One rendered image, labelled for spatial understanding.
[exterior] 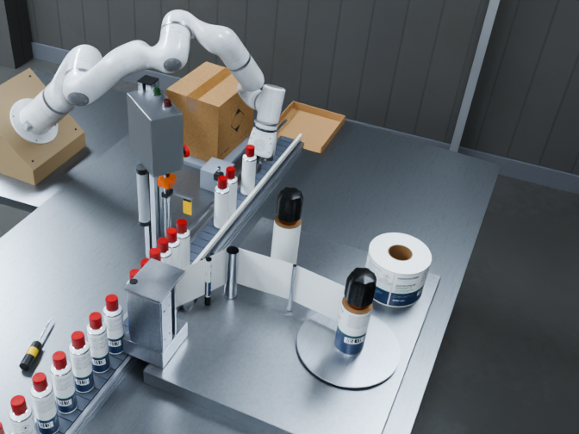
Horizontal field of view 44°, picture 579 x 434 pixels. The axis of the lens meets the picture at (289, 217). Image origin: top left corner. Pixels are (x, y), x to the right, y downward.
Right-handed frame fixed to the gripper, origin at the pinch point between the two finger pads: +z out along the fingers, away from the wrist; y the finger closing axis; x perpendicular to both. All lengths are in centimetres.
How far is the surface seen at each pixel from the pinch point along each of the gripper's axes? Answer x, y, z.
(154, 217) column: -52, -13, 11
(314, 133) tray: 52, 5, -7
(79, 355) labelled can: -109, 1, 30
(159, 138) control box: -76, -3, -22
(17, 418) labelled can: -130, 0, 37
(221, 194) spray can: -34.3, 1.1, 2.8
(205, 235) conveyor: -33.8, -1.7, 19.2
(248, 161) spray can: -13.3, 0.8, -5.1
